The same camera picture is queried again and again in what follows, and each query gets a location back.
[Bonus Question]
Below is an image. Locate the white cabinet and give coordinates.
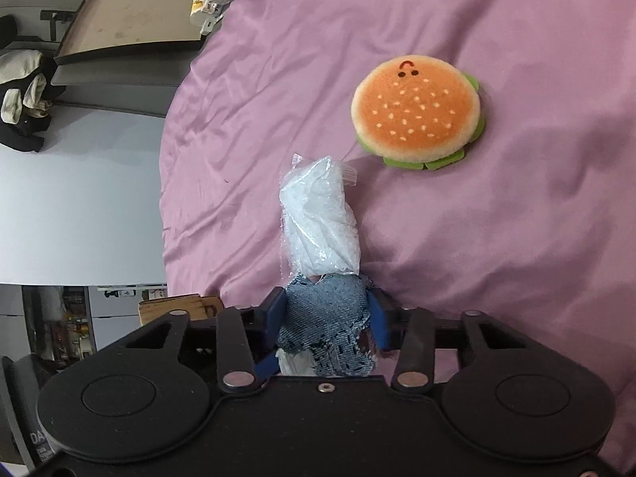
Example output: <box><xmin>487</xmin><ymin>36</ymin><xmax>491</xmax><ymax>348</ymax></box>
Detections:
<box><xmin>0</xmin><ymin>283</ymin><xmax>170</xmax><ymax>363</ymax></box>

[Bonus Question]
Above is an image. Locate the pink bed sheet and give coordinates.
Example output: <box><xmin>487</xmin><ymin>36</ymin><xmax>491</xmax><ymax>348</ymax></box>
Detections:
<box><xmin>159</xmin><ymin>0</ymin><xmax>636</xmax><ymax>477</ymax></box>

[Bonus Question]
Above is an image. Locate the black picture frame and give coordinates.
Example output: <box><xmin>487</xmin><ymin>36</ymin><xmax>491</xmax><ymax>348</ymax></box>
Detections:
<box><xmin>53</xmin><ymin>0</ymin><xmax>223</xmax><ymax>66</ymax></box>

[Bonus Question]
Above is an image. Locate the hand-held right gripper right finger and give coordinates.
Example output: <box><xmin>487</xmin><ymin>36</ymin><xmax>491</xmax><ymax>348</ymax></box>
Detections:
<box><xmin>368</xmin><ymin>288</ymin><xmax>527</xmax><ymax>389</ymax></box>

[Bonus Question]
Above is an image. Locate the white bagged bundle denim wrap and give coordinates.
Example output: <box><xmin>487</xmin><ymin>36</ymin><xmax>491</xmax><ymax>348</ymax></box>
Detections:
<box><xmin>275</xmin><ymin>153</ymin><xmax>374</xmax><ymax>378</ymax></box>

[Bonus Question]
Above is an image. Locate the hamburger plush toy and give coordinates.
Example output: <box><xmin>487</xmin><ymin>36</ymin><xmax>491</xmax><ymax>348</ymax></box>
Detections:
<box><xmin>351</xmin><ymin>54</ymin><xmax>489</xmax><ymax>172</ymax></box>

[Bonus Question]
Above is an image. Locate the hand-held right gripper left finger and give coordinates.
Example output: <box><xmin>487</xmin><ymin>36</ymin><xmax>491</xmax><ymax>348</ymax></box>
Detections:
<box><xmin>124</xmin><ymin>288</ymin><xmax>289</xmax><ymax>389</ymax></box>

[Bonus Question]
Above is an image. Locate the brown cardboard box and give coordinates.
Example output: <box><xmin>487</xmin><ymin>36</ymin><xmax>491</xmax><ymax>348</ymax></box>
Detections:
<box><xmin>138</xmin><ymin>295</ymin><xmax>223</xmax><ymax>326</ymax></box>

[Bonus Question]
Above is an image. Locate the white charger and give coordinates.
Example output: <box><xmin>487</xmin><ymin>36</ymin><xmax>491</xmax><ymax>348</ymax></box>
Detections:
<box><xmin>191</xmin><ymin>2</ymin><xmax>224</xmax><ymax>35</ymax></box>

